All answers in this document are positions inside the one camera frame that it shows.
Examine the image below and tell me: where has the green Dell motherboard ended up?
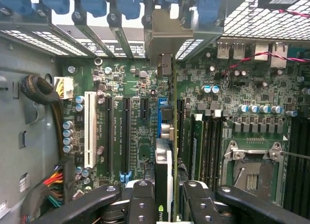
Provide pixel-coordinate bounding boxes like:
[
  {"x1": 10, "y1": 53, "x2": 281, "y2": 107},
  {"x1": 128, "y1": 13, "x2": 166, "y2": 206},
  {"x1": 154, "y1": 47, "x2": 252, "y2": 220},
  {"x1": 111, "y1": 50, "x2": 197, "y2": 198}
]
[{"x1": 54, "y1": 56, "x2": 310, "y2": 210}]

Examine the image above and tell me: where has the blue slot clip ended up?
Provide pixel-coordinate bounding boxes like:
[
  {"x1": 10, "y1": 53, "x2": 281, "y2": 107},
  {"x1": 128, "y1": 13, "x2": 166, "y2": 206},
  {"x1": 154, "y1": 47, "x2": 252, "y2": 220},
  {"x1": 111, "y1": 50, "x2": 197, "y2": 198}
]
[
  {"x1": 40, "y1": 0, "x2": 71, "y2": 15},
  {"x1": 0, "y1": 0, "x2": 32, "y2": 15},
  {"x1": 195, "y1": 0, "x2": 221, "y2": 31},
  {"x1": 79, "y1": 0, "x2": 107, "y2": 18},
  {"x1": 118, "y1": 0, "x2": 141, "y2": 20}
]

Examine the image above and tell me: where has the white expansion slot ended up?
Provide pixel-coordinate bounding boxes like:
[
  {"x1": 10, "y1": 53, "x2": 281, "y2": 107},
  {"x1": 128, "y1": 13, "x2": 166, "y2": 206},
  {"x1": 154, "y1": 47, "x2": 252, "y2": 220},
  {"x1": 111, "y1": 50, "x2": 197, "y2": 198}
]
[{"x1": 84, "y1": 92, "x2": 97, "y2": 169}]

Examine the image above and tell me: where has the black connector with coloured wires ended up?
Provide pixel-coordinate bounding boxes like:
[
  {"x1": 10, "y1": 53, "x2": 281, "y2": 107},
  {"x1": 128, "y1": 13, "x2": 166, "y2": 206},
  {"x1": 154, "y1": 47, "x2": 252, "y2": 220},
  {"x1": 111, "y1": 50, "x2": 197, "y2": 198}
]
[{"x1": 43, "y1": 158, "x2": 75, "y2": 208}]

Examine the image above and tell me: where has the silver network port block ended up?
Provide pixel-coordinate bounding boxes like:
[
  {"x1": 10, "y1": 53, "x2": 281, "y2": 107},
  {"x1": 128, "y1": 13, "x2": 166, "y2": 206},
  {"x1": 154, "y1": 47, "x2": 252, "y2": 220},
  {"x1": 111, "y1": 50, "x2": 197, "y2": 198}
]
[
  {"x1": 270, "y1": 41, "x2": 289, "y2": 68},
  {"x1": 254, "y1": 43, "x2": 270, "y2": 62}
]

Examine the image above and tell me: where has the black sleeved cable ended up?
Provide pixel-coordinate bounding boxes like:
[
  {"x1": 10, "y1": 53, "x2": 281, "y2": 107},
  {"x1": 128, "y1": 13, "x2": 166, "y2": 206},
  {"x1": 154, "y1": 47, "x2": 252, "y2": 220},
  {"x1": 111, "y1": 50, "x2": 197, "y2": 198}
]
[{"x1": 19, "y1": 75, "x2": 64, "y2": 159}]

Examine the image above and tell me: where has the white power connector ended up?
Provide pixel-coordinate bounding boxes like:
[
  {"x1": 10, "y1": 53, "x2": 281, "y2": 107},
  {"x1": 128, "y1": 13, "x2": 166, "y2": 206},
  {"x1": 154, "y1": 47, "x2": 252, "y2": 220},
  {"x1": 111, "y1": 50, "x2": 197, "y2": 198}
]
[{"x1": 54, "y1": 76, "x2": 74, "y2": 100}]

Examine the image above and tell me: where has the CPU socket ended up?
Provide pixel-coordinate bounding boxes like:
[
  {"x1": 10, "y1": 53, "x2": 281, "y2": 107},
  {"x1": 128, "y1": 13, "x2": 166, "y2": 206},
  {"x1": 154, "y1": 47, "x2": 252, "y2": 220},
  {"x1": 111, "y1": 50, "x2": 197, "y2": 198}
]
[{"x1": 222, "y1": 139, "x2": 286, "y2": 207}]

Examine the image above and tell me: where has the blue expansion slot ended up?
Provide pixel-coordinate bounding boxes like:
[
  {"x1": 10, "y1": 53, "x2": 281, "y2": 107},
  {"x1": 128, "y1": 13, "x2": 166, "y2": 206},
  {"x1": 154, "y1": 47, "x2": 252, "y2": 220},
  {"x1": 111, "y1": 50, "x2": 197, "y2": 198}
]
[{"x1": 157, "y1": 97, "x2": 168, "y2": 138}]

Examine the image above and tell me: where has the short black expansion slot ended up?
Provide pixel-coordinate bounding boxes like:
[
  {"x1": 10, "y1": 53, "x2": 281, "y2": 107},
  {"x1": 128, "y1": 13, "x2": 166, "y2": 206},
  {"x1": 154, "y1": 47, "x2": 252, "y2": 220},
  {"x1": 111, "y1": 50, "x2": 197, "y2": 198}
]
[{"x1": 140, "y1": 97, "x2": 149, "y2": 121}]

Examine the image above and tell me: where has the red black twisted wire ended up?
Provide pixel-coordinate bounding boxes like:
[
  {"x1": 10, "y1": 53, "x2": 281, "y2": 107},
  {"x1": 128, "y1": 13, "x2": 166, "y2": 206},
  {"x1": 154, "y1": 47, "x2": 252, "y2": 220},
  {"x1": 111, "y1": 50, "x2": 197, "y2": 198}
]
[{"x1": 221, "y1": 9, "x2": 310, "y2": 77}]

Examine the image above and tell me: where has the black open PC case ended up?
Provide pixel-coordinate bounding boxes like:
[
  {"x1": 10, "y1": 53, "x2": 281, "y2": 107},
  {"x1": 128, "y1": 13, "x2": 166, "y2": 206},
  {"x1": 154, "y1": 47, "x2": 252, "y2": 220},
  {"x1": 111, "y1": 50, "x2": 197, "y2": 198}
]
[{"x1": 0, "y1": 0, "x2": 310, "y2": 224}]

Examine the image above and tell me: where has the black RAM slot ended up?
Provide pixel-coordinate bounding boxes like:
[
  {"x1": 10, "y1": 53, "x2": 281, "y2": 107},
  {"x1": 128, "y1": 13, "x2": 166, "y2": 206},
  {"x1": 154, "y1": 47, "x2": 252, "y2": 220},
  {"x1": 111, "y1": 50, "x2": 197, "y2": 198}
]
[
  {"x1": 204, "y1": 117, "x2": 211, "y2": 186},
  {"x1": 299, "y1": 117, "x2": 310, "y2": 210},
  {"x1": 216, "y1": 111, "x2": 223, "y2": 186},
  {"x1": 289, "y1": 117, "x2": 299, "y2": 210},
  {"x1": 210, "y1": 112, "x2": 217, "y2": 188}
]

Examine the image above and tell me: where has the silver USB port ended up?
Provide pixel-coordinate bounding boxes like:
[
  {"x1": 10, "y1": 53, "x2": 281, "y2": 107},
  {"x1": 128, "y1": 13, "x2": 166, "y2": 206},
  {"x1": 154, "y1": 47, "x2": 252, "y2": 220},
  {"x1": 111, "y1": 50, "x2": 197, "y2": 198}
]
[
  {"x1": 217, "y1": 42, "x2": 230, "y2": 59},
  {"x1": 232, "y1": 42, "x2": 246, "y2": 60}
]

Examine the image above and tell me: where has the long black expansion slot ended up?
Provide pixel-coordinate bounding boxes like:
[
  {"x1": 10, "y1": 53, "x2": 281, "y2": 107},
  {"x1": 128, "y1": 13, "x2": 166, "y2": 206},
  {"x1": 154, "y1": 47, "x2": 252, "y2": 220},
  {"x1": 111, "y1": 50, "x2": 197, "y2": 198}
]
[
  {"x1": 120, "y1": 96, "x2": 132, "y2": 183},
  {"x1": 176, "y1": 99, "x2": 185, "y2": 137},
  {"x1": 105, "y1": 95, "x2": 114, "y2": 176}
]

